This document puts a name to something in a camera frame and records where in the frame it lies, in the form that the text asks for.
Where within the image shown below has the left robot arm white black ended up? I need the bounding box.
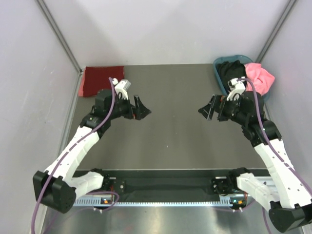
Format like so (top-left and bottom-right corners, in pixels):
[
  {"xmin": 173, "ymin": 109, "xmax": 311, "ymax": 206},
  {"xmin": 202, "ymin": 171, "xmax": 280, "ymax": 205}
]
[{"xmin": 33, "ymin": 89, "xmax": 151, "ymax": 214}]

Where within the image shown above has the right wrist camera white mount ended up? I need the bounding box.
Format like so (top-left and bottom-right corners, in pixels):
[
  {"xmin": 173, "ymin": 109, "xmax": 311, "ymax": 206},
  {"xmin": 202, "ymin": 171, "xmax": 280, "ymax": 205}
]
[{"xmin": 227, "ymin": 77, "xmax": 246, "ymax": 101}]

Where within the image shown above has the black t-shirt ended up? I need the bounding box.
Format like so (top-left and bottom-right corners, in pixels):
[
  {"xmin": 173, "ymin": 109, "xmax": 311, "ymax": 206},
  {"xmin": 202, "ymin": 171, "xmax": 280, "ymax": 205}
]
[{"xmin": 216, "ymin": 60, "xmax": 247, "ymax": 93}]

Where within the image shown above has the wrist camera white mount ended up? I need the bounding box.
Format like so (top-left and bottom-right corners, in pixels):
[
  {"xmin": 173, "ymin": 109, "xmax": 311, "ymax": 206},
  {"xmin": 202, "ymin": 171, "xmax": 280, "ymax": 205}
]
[
  {"xmin": 109, "ymin": 78, "xmax": 131, "ymax": 100},
  {"xmin": 227, "ymin": 77, "xmax": 246, "ymax": 101}
]

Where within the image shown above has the grey slotted cable duct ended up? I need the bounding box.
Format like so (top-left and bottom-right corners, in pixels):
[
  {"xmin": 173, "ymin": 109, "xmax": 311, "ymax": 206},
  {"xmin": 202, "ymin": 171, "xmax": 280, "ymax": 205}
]
[{"xmin": 73, "ymin": 195, "xmax": 244, "ymax": 207}]

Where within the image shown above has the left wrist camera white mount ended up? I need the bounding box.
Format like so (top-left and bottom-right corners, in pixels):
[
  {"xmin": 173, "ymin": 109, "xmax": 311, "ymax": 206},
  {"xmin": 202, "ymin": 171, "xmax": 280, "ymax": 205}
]
[{"xmin": 109, "ymin": 78, "xmax": 131, "ymax": 100}]

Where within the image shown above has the folded coral red t-shirt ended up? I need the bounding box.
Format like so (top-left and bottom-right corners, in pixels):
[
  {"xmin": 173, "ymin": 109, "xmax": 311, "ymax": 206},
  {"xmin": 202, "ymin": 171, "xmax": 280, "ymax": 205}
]
[{"xmin": 78, "ymin": 83, "xmax": 84, "ymax": 97}]

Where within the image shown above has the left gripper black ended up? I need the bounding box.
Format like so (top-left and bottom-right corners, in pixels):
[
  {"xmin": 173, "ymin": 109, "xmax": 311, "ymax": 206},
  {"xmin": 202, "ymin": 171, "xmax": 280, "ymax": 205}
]
[{"xmin": 107, "ymin": 93, "xmax": 151, "ymax": 120}]

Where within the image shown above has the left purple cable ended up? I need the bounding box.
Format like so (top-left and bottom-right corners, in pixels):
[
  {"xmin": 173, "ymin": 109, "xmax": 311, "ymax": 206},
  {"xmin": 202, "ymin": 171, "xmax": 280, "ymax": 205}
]
[{"xmin": 30, "ymin": 77, "xmax": 120, "ymax": 234}]

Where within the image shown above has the pink t-shirt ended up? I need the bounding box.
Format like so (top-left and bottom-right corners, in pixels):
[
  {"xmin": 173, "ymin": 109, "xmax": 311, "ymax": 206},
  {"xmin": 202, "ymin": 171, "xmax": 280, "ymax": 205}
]
[{"xmin": 245, "ymin": 63, "xmax": 275, "ymax": 96}]

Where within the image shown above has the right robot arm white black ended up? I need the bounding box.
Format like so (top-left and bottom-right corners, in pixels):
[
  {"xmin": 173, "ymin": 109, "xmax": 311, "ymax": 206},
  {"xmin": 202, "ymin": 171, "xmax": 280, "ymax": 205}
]
[{"xmin": 198, "ymin": 91, "xmax": 312, "ymax": 233}]

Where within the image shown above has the teal plastic basket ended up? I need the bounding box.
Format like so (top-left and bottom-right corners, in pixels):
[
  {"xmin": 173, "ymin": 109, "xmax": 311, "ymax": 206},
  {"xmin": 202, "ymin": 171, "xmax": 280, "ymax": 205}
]
[{"xmin": 213, "ymin": 55, "xmax": 269, "ymax": 101}]

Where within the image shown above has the dark red t-shirt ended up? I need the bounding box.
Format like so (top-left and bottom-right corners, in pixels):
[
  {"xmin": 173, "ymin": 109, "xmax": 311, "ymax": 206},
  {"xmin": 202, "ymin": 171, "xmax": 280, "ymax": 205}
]
[{"xmin": 81, "ymin": 66, "xmax": 124, "ymax": 98}]

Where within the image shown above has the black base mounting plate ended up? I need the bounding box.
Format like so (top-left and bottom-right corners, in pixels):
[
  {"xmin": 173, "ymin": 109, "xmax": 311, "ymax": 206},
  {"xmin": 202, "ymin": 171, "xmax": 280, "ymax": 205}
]
[{"xmin": 73, "ymin": 169, "xmax": 256, "ymax": 202}]

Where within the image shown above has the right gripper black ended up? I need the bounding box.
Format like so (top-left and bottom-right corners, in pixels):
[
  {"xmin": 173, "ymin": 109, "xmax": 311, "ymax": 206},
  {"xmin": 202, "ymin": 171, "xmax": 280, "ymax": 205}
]
[{"xmin": 198, "ymin": 94, "xmax": 249, "ymax": 125}]

